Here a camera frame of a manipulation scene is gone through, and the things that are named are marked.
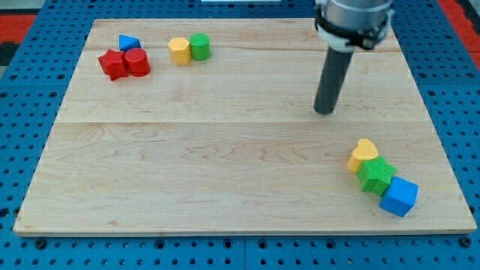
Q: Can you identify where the yellow hexagon block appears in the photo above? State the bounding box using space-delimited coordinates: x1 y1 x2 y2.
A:
168 37 191 65

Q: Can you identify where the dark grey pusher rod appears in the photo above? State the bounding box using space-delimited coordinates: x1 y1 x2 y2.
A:
313 47 353 115

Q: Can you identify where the blue triangle block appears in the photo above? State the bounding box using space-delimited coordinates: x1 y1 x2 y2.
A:
118 34 141 52

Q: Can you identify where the light wooden board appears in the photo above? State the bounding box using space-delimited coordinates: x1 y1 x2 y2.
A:
13 19 477 237

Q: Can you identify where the blue cube block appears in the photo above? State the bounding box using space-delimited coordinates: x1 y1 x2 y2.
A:
379 176 419 217

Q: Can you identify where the red cylinder block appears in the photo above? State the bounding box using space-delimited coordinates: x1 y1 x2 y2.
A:
124 48 151 77

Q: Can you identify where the red star block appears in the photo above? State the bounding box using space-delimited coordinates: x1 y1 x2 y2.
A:
97 49 128 81

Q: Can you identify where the yellow heart block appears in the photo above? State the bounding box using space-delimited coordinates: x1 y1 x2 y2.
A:
346 138 379 173

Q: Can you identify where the green cylinder block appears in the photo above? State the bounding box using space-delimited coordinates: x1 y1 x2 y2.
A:
189 33 211 61

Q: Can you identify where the green star block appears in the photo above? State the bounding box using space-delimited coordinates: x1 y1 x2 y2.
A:
356 156 397 197

